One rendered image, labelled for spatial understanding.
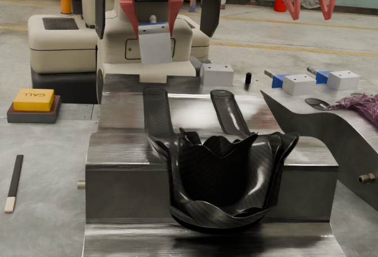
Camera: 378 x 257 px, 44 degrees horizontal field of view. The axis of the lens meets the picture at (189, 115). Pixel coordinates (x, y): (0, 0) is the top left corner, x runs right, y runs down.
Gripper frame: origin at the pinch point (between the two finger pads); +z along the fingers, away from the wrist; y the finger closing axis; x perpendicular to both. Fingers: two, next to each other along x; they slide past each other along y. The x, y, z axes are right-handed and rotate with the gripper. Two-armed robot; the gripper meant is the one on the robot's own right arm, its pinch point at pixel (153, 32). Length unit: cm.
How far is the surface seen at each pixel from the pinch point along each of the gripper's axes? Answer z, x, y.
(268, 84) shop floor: 139, 220, 82
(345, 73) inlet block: 14.8, 7.2, 37.2
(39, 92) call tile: 11.5, 3.6, -21.4
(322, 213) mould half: 6.7, -36.7, 16.2
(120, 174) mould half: -0.3, -35.6, -4.7
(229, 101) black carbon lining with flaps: 9.3, -8.4, 11.1
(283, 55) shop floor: 153, 290, 114
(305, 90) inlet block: 14.8, 2.1, 27.5
